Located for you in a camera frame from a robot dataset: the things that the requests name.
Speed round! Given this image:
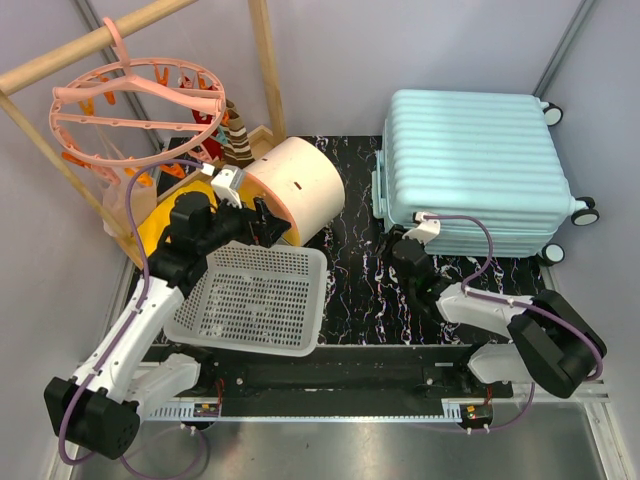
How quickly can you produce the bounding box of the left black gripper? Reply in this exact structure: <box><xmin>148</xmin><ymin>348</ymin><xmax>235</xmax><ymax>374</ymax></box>
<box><xmin>198</xmin><ymin>192</ymin><xmax>290</xmax><ymax>254</ymax></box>

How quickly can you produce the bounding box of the light blue ribbed suitcase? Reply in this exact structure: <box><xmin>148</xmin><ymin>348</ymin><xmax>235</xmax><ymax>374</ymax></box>
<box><xmin>372</xmin><ymin>89</ymin><xmax>600</xmax><ymax>265</ymax></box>

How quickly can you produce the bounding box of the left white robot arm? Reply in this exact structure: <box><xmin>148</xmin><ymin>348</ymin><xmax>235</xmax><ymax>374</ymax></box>
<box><xmin>44</xmin><ymin>192</ymin><xmax>291</xmax><ymax>465</ymax></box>

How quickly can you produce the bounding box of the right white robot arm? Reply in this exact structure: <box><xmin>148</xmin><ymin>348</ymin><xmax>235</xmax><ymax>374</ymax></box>
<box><xmin>377</xmin><ymin>225</ymin><xmax>607</xmax><ymax>399</ymax></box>

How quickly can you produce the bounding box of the pink toy washing machine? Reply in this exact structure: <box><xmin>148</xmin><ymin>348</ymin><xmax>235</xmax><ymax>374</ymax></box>
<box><xmin>238</xmin><ymin>137</ymin><xmax>345</xmax><ymax>246</ymax></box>

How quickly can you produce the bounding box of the black marble pattern mat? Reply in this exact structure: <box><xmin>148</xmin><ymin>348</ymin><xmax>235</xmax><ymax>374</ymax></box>
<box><xmin>102</xmin><ymin>134</ymin><xmax>546</xmax><ymax>347</ymax></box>

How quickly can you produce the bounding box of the brown striped sock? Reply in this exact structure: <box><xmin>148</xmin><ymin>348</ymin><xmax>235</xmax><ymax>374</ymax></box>
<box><xmin>220</xmin><ymin>99</ymin><xmax>254</xmax><ymax>168</ymax></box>

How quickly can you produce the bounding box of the white perforated plastic basket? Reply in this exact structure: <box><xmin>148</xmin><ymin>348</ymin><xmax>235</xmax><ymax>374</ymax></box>
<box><xmin>163</xmin><ymin>242</ymin><xmax>328</xmax><ymax>357</ymax></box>

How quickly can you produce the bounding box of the red hanging sock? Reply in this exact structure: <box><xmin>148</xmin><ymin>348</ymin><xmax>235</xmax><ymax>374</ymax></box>
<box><xmin>179</xmin><ymin>76</ymin><xmax>224</xmax><ymax>160</ymax></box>

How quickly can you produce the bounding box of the yellow cloth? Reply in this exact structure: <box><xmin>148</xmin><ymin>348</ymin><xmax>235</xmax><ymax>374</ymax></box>
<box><xmin>138</xmin><ymin>180</ymin><xmax>216</xmax><ymax>256</ymax></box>

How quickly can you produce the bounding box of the translucent plastic bag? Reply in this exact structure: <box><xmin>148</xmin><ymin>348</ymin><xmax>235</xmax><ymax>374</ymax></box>
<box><xmin>101</xmin><ymin>167</ymin><xmax>157</xmax><ymax>233</ymax></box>

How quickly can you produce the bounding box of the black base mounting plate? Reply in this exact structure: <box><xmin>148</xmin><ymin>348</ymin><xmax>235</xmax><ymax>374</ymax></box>
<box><xmin>178</xmin><ymin>346</ymin><xmax>513</xmax><ymax>419</ymax></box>

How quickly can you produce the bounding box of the pink round clip hanger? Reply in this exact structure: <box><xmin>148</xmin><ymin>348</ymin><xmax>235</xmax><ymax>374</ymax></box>
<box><xmin>49</xmin><ymin>17</ymin><xmax>227</xmax><ymax>168</ymax></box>

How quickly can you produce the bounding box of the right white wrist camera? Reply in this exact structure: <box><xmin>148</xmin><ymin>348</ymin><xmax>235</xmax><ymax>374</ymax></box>
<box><xmin>402</xmin><ymin>211</ymin><xmax>441</xmax><ymax>245</ymax></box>

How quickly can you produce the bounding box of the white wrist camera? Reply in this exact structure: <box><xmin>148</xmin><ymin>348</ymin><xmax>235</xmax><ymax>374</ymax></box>
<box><xmin>402</xmin><ymin>211</ymin><xmax>441</xmax><ymax>245</ymax></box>
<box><xmin>210</xmin><ymin>165</ymin><xmax>245</xmax><ymax>208</ymax></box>

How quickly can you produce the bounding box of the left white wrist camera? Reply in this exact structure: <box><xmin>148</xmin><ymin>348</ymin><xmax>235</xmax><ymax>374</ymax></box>
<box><xmin>210</xmin><ymin>165</ymin><xmax>245</xmax><ymax>208</ymax></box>

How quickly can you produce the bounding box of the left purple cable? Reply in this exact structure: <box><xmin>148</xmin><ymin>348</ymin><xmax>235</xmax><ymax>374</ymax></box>
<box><xmin>58</xmin><ymin>159</ymin><xmax>216</xmax><ymax>476</ymax></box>

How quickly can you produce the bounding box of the aluminium rail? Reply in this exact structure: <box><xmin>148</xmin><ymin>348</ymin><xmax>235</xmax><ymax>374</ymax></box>
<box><xmin>67</xmin><ymin>362</ymin><xmax>611</xmax><ymax>406</ymax></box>

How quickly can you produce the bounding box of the wooden clothes rack frame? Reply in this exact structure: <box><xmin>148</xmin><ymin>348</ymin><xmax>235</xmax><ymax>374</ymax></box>
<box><xmin>1</xmin><ymin>1</ymin><xmax>286</xmax><ymax>267</ymax></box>

